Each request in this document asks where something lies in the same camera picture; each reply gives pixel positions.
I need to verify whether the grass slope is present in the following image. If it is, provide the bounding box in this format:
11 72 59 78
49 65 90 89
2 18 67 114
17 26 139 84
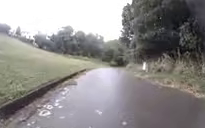
0 32 109 109

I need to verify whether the concrete drainage kerb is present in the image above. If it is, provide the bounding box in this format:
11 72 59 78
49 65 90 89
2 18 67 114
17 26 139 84
0 68 88 124

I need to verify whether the row of distant trees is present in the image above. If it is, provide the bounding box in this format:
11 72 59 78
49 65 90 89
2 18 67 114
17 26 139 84
0 16 129 67

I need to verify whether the small white post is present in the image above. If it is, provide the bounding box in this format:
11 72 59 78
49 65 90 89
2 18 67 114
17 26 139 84
142 61 148 72

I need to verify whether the grass verge with leaves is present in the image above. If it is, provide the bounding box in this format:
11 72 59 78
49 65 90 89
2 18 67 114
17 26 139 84
125 63 205 99

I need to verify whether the dense dark wood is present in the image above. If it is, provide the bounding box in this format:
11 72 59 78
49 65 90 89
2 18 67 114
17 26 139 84
119 0 205 77

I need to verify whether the wet dark asphalt path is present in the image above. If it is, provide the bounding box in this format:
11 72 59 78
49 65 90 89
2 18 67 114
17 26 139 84
3 67 205 128

